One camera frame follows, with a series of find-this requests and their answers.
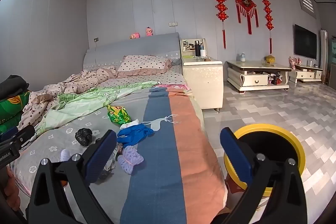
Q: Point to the pink floral quilt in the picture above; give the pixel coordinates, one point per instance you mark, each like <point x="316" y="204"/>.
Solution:
<point x="78" y="82"/>

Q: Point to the pale blue bottle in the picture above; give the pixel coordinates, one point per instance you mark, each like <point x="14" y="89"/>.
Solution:
<point x="242" y="56"/>

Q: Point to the pink plush toy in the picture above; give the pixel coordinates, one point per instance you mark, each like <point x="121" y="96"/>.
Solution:
<point x="135" y="35"/>
<point x="149" y="31"/>

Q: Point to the cream coffee table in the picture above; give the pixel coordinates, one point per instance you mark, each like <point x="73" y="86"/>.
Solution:
<point x="258" y="74"/>

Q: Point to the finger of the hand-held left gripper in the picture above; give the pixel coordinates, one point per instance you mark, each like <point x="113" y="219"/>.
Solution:
<point x="9" y="133"/>
<point x="26" y="134"/>

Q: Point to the lavender knitted cloth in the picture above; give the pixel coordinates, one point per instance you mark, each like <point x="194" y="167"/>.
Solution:
<point x="130" y="157"/>

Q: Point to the yellow trash bin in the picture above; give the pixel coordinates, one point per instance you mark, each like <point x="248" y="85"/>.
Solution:
<point x="296" y="145"/>

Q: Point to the green snack packet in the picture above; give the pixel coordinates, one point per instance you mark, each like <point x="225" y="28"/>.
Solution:
<point x="118" y="113"/>

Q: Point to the white standing air conditioner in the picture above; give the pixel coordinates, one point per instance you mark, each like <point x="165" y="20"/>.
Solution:
<point x="324" y="50"/>

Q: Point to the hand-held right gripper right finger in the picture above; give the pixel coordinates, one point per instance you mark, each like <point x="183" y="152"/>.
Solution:
<point x="235" y="153"/>

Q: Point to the bed with grey headboard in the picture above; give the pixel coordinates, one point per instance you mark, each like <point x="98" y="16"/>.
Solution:
<point x="136" y="45"/>

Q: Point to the cream nightstand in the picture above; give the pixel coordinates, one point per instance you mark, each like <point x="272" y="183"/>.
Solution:
<point x="202" y="79"/>

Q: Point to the polka dot pillow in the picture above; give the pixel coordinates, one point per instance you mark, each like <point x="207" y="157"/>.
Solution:
<point x="143" y="64"/>

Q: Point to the cream television stand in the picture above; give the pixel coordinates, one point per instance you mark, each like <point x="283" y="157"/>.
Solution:
<point x="305" y="73"/>

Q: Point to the black cloth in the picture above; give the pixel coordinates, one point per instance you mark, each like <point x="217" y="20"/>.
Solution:
<point x="13" y="86"/>

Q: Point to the green printed bag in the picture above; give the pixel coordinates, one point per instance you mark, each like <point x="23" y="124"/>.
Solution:
<point x="10" y="111"/>

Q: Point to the striped deer bed sheet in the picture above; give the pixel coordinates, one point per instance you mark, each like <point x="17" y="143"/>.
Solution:
<point x="157" y="161"/>

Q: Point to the dark red bag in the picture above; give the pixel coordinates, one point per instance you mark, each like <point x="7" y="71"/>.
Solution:
<point x="276" y="79"/>

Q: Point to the black plastic bag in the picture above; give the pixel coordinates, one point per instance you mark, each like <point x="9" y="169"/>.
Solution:
<point x="84" y="137"/>

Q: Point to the clear plastic bottle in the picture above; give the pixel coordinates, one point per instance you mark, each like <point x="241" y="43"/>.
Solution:
<point x="111" y="163"/>

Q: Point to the white tissue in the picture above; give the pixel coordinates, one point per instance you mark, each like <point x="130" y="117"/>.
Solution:
<point x="130" y="124"/>

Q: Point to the black television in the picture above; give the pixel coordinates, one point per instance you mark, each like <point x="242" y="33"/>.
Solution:
<point x="305" y="41"/>

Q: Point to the black thermos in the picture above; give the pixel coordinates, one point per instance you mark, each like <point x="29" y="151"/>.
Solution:
<point x="197" y="47"/>

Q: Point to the polka dot bed sheet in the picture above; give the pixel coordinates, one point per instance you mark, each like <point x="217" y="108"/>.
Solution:
<point x="168" y="77"/>

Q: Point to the blue cloth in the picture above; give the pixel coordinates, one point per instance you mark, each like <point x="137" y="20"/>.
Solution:
<point x="135" y="132"/>

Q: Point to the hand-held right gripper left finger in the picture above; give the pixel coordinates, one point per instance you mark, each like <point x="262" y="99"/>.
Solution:
<point x="101" y="155"/>

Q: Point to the person's left hand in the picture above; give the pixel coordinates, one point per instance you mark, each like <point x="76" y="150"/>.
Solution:
<point x="10" y="192"/>

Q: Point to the red diamond tassel decoration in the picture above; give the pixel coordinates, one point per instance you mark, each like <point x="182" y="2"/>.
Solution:
<point x="246" y="3"/>

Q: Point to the pale purple yarn piece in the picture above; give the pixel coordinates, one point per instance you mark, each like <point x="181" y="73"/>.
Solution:
<point x="64" y="154"/>

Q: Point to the green patterned blanket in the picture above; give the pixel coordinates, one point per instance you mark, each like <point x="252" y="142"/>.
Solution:
<point x="84" y="100"/>

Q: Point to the pink doll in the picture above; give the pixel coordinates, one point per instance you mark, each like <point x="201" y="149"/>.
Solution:
<point x="292" y="61"/>

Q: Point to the teal landscape painting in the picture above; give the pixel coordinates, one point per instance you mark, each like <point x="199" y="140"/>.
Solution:
<point x="333" y="48"/>

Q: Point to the white cup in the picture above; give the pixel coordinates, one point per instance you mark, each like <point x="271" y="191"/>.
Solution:
<point x="202" y="53"/>

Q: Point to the pink floral sheet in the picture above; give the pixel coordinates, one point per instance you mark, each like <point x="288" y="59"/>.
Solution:
<point x="178" y="87"/>

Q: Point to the grey cabinet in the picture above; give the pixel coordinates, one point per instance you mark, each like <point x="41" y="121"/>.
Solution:
<point x="332" y="71"/>

